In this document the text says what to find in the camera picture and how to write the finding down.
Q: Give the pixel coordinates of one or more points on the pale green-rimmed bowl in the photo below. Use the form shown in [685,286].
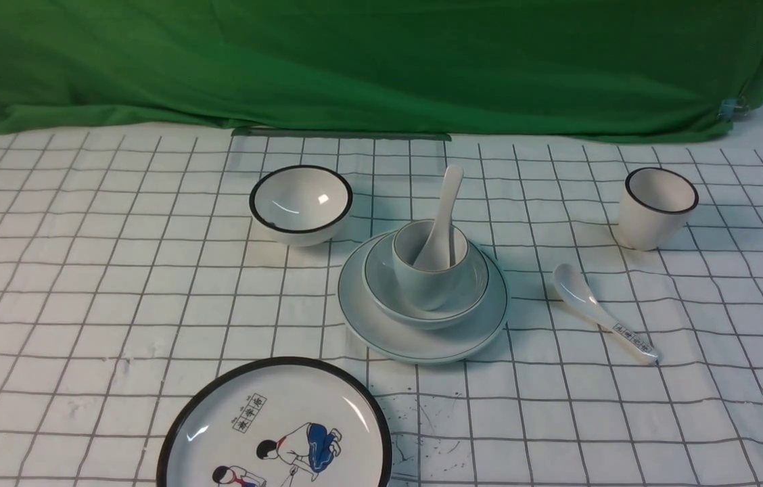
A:
[390,297]

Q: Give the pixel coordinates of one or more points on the plain white ceramic spoon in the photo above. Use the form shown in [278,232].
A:
[442,216]

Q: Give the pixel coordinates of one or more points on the pale green cup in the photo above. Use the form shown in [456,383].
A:
[425,288]

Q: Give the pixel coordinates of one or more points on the black-rimmed white bowl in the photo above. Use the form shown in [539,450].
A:
[301,206]

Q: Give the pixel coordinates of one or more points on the pale green-rimmed plate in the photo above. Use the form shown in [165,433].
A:
[403,343]

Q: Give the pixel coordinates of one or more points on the black-rimmed cartoon plate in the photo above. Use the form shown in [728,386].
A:
[281,421]

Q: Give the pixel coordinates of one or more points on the white spoon with print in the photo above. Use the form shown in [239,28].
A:
[573,289]

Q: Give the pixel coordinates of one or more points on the black-rimmed white cup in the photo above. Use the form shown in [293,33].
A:
[656,203]

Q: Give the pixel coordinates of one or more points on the white checkered tablecloth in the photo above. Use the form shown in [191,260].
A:
[132,274]

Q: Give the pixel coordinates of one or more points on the green backdrop cloth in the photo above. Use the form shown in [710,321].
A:
[614,71]

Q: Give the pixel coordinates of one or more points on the blue metal clip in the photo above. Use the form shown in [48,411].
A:
[733,108]

